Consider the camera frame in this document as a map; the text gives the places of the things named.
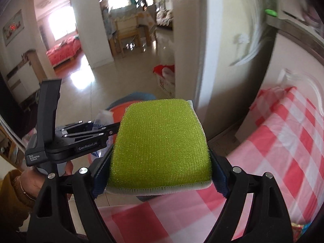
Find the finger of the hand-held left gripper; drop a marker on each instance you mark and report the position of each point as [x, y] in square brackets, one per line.
[101, 131]
[78, 126]

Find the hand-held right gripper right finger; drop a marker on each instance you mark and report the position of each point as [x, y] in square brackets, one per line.
[219, 179]

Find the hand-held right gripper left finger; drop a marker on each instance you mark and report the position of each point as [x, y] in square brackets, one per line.
[101, 179]

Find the clear plastic bag blue print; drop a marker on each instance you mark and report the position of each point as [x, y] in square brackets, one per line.
[103, 117]

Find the orange bin with blue rim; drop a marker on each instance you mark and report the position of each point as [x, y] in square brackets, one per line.
[117, 115]

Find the green scrub sponge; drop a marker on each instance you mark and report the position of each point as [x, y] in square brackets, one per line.
[162, 144]

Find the person's left forearm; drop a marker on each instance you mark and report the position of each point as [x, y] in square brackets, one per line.
[12, 207]

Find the person's left hand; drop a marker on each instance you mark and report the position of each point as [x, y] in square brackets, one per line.
[33, 182]

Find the white low cabinet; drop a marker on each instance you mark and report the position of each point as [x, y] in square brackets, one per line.
[22, 81]

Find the red bed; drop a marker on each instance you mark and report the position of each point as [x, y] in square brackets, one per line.
[63, 50]

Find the white plastic basket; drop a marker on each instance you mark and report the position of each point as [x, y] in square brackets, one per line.
[167, 86]

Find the red cloth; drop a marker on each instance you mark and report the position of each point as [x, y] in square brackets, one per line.
[159, 69]

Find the wooden table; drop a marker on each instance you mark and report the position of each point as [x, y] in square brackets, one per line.
[126, 33]

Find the frosted glass sliding door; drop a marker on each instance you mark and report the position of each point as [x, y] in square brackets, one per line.
[227, 55]

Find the patterned sofa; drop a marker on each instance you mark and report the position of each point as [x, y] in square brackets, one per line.
[164, 19]

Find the white cabinet door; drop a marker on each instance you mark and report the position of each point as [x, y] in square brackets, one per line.
[291, 55]

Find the grey kitchen countertop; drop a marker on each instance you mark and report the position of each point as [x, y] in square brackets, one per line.
[303, 40]

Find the green clip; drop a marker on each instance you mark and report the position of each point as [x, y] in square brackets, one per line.
[270, 13]

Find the framed wall picture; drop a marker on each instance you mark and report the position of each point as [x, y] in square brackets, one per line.
[11, 27]

